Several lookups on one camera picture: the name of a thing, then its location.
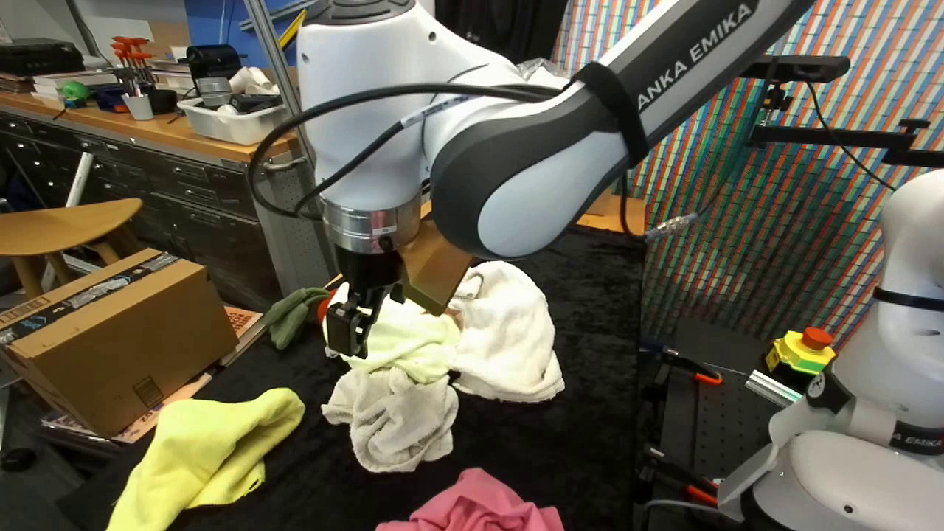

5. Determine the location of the bright yellow cloth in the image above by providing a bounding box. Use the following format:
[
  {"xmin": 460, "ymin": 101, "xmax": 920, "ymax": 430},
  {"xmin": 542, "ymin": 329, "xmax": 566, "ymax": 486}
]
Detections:
[{"xmin": 107, "ymin": 385, "xmax": 306, "ymax": 531}]

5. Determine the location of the pale yellow-green t-shirt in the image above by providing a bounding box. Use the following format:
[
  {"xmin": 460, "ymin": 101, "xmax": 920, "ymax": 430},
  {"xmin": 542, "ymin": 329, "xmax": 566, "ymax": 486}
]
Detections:
[{"xmin": 349, "ymin": 297, "xmax": 460, "ymax": 384}]

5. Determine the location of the wooden workbench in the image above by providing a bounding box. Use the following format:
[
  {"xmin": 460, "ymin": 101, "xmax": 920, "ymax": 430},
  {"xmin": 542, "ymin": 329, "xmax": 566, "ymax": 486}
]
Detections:
[{"xmin": 0, "ymin": 89, "xmax": 336, "ymax": 307}]

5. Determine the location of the wooden stool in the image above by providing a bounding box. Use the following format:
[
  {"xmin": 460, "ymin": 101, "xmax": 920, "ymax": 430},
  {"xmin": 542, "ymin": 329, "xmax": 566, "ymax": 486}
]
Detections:
[{"xmin": 0, "ymin": 197, "xmax": 141, "ymax": 297}]

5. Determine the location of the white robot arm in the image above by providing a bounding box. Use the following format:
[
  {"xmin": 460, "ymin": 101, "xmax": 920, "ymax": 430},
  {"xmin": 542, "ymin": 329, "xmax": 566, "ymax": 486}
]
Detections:
[{"xmin": 271, "ymin": 0, "xmax": 814, "ymax": 357}]

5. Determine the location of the small white towel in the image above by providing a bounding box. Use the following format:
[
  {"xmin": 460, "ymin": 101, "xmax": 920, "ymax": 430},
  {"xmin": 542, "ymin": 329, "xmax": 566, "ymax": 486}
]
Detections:
[{"xmin": 323, "ymin": 368, "xmax": 457, "ymax": 475}]

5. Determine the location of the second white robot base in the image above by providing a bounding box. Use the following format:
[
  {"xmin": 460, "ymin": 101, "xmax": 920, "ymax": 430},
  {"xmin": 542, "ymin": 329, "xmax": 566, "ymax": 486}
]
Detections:
[{"xmin": 718, "ymin": 168, "xmax": 944, "ymax": 531}]

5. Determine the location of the black table cloth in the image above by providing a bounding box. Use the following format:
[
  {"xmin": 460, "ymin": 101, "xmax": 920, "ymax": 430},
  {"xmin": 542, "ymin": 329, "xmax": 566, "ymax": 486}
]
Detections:
[{"xmin": 56, "ymin": 226, "xmax": 651, "ymax": 531}]

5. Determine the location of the cardboard box beside table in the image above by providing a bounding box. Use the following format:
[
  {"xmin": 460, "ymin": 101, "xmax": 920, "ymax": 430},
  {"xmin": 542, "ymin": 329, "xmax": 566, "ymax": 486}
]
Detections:
[{"xmin": 0, "ymin": 248, "xmax": 237, "ymax": 434}]

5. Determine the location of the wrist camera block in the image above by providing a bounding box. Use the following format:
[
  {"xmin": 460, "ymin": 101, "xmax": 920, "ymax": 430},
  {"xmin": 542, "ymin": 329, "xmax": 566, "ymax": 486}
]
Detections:
[{"xmin": 402, "ymin": 219, "xmax": 473, "ymax": 315}]

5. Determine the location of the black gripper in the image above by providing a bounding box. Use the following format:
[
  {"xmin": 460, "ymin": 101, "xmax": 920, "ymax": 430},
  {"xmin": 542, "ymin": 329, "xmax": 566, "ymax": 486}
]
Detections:
[{"xmin": 328, "ymin": 251, "xmax": 404, "ymax": 354}]

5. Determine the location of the pink cloth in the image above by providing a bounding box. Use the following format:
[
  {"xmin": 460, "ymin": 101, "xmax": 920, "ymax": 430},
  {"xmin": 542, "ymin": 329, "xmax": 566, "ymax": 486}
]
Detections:
[{"xmin": 374, "ymin": 465, "xmax": 566, "ymax": 531}]

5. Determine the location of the white plastic tray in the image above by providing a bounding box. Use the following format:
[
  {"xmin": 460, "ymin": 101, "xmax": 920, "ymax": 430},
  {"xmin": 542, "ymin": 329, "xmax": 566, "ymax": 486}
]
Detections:
[{"xmin": 176, "ymin": 101, "xmax": 286, "ymax": 145}]

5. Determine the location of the emergency stop button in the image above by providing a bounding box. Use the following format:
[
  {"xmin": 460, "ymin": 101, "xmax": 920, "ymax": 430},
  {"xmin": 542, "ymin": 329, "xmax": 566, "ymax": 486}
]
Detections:
[{"xmin": 765, "ymin": 326, "xmax": 834, "ymax": 375}]

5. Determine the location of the large white knit towel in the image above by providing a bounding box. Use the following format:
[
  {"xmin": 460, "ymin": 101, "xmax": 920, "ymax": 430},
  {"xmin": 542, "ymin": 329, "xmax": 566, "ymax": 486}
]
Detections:
[{"xmin": 449, "ymin": 260, "xmax": 566, "ymax": 404}]

